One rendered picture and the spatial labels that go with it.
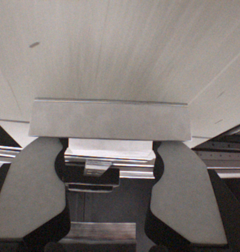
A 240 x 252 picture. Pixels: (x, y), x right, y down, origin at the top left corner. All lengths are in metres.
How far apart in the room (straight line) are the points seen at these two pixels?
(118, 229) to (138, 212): 0.54
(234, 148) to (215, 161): 0.09
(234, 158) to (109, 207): 0.46
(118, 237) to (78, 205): 0.51
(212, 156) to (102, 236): 0.43
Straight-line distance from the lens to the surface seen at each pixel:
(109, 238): 0.26
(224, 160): 0.63
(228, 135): 0.68
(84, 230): 0.25
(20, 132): 0.18
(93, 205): 0.76
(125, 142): 0.18
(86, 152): 0.22
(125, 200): 0.78
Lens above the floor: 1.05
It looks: 21 degrees down
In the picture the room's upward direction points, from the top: 179 degrees counter-clockwise
